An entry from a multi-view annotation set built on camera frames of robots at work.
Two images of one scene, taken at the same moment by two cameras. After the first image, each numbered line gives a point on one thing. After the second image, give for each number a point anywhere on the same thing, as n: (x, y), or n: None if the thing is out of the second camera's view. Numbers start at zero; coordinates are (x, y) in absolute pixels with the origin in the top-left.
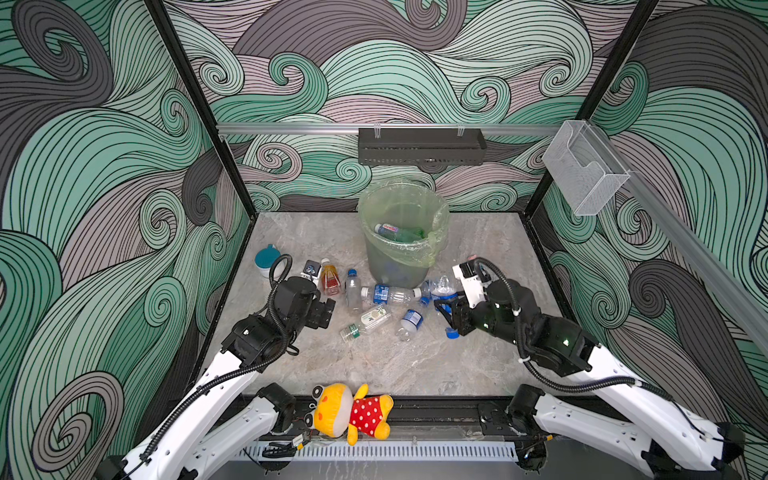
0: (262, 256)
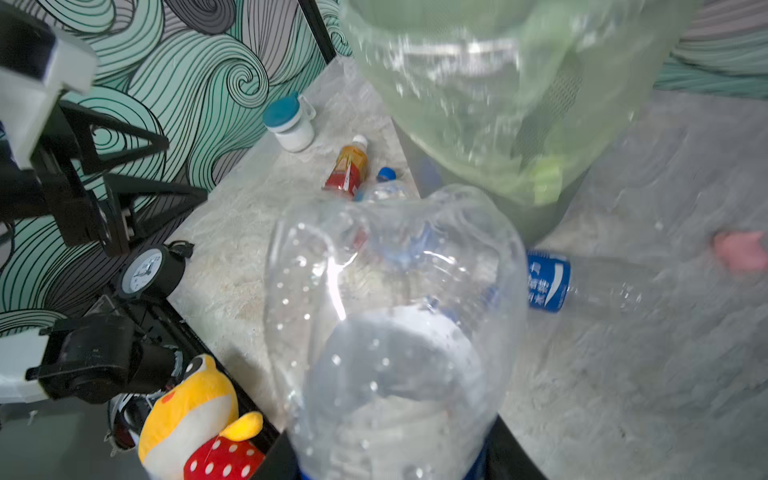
0: (290, 118)
